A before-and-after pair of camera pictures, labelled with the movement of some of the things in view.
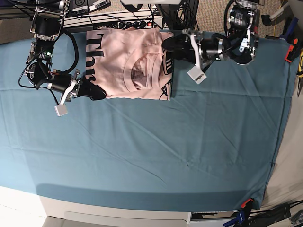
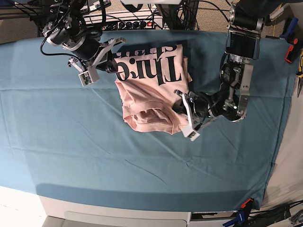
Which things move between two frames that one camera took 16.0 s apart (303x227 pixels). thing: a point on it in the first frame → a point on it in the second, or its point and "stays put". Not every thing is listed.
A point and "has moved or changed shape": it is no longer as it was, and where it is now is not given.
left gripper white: x=87 y=88 → x=91 y=74
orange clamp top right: x=293 y=51 stays put
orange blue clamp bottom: x=241 y=218 stays put
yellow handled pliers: x=299 y=73 stays put
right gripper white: x=182 y=44 → x=188 y=129
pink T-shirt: x=129 y=62 has moved or changed shape
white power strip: x=115 y=20 stays put
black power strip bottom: x=267 y=218 stays put
